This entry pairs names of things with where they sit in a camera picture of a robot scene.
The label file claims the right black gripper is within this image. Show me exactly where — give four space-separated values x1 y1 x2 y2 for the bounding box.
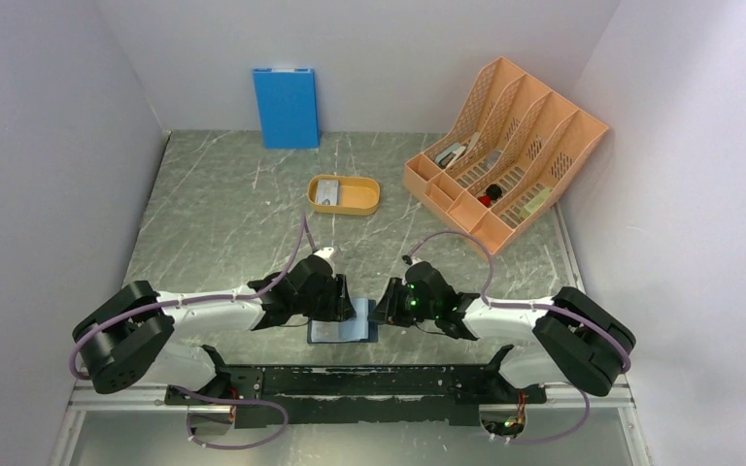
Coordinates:
367 277 438 327

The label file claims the navy blue card holder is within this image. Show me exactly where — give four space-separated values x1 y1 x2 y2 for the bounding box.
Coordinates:
307 298 378 345

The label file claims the orange oval tray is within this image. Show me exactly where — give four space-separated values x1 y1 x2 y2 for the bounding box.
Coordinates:
307 175 381 216

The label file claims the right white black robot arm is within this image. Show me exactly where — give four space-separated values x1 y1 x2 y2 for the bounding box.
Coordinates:
368 261 636 402

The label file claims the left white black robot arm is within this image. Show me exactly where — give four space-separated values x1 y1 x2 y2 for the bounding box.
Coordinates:
68 250 357 404

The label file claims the silver VIP card stack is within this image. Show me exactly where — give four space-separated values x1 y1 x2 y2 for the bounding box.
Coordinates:
314 179 340 206

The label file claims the red black stamp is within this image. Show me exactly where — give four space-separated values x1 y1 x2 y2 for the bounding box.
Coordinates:
478 183 503 208

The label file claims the grey stapler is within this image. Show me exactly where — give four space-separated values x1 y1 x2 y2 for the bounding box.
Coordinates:
434 143 467 169

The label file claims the green sticky note pad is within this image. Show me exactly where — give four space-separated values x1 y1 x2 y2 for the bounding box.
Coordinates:
520 186 552 219

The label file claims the grey item in organizer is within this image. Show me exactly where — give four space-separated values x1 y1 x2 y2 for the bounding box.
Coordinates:
482 149 502 170

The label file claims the orange desk file organizer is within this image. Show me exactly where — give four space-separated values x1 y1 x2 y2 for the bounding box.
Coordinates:
403 57 609 254

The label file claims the blue folder box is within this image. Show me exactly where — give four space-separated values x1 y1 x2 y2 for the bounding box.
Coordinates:
252 68 320 150

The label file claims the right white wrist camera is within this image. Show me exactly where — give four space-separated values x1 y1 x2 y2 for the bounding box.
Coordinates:
401 254 430 270

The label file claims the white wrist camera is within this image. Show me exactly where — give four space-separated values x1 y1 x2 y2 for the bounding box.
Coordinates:
401 254 430 270
313 247 340 262

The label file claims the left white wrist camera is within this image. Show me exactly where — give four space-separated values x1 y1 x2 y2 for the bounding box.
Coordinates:
313 247 340 262

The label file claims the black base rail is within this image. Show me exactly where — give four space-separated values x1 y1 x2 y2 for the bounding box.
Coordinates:
201 363 547 426

